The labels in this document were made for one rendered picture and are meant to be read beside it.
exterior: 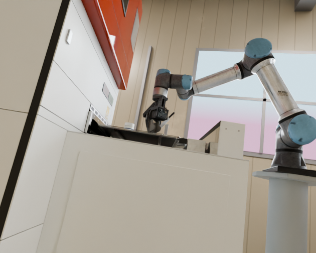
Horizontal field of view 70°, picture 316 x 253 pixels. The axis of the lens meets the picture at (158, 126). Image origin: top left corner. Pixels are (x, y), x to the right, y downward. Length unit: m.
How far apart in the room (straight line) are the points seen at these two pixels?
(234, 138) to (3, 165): 0.72
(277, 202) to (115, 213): 0.73
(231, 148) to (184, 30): 2.82
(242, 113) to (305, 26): 1.41
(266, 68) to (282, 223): 0.69
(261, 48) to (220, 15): 2.49
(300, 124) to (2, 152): 1.04
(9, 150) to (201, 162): 0.55
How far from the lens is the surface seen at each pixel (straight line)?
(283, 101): 1.14
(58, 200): 0.83
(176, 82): 1.17
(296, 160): 1.21
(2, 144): 0.68
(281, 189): 1.18
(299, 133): 1.10
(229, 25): 3.56
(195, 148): 1.02
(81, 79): 0.89
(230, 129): 0.89
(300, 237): 1.21
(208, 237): 0.80
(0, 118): 0.70
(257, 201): 2.87
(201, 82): 1.29
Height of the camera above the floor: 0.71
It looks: 13 degrees up
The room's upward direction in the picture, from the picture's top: 9 degrees clockwise
